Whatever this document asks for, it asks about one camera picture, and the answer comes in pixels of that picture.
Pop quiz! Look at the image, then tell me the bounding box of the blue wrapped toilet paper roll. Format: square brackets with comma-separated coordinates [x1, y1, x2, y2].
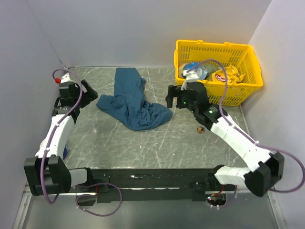
[62, 144, 70, 159]

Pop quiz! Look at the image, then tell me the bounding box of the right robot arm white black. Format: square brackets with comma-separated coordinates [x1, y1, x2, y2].
[165, 82, 285, 197]

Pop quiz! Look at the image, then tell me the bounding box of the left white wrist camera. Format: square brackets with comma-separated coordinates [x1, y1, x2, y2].
[54, 73, 71, 84]

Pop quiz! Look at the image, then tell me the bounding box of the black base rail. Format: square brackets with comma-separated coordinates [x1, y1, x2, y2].
[69, 167, 235, 203]

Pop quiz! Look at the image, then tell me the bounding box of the blue clear plastic package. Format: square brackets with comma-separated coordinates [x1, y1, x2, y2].
[178, 62, 208, 80]

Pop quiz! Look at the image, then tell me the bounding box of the blue t-shirt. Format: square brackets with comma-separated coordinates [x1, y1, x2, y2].
[96, 68, 173, 131]

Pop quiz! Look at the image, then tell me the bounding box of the small round brooch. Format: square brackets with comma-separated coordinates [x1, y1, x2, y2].
[197, 126, 205, 134]

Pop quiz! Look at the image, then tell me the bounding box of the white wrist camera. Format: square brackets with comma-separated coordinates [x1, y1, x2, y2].
[181, 70, 199, 91]
[54, 73, 71, 84]

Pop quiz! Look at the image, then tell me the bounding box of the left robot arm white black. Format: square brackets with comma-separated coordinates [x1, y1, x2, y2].
[24, 80, 98, 196]

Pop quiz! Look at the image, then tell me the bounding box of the yellow chips bag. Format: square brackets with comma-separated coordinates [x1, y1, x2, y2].
[207, 65, 245, 83]

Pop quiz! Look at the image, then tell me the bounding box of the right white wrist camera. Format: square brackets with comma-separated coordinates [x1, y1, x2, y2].
[181, 70, 199, 91]

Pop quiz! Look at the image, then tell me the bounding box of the yellow plastic basket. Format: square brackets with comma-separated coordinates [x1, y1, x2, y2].
[174, 40, 264, 106]

